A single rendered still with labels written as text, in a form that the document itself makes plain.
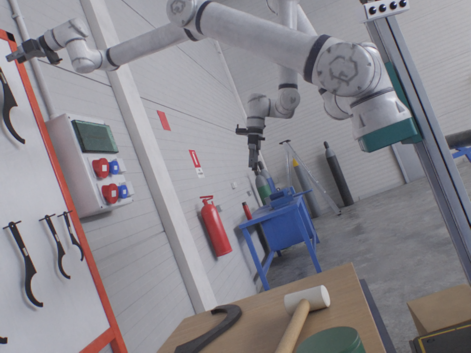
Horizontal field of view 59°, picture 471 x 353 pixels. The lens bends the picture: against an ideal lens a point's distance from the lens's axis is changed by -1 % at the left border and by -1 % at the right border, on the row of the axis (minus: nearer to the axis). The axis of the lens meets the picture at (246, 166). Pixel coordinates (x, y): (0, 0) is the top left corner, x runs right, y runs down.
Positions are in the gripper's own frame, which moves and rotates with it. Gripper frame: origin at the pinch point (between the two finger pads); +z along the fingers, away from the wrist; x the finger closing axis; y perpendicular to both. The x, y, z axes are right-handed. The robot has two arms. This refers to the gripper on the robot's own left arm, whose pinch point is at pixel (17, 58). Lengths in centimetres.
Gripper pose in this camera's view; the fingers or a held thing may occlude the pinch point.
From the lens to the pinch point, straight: 210.1
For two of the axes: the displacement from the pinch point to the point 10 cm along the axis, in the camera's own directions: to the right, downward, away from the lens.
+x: -1.1, 1.4, -9.8
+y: -3.8, -9.2, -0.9
